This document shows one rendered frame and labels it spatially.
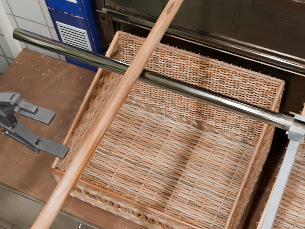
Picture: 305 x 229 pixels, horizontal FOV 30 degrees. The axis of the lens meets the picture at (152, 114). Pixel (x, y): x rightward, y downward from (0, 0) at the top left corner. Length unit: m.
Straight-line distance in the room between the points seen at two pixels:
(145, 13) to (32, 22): 0.56
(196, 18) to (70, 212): 0.70
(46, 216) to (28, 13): 1.12
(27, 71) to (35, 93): 0.11
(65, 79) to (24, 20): 0.27
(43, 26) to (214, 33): 0.72
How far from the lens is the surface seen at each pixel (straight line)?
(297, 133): 1.20
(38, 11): 2.05
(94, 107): 1.83
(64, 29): 1.98
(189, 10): 1.64
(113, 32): 1.90
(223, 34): 1.63
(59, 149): 1.27
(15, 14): 2.16
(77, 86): 2.06
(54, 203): 1.12
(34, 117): 1.17
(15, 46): 2.31
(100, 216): 1.78
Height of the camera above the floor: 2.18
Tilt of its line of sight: 56 degrees down
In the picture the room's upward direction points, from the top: 10 degrees counter-clockwise
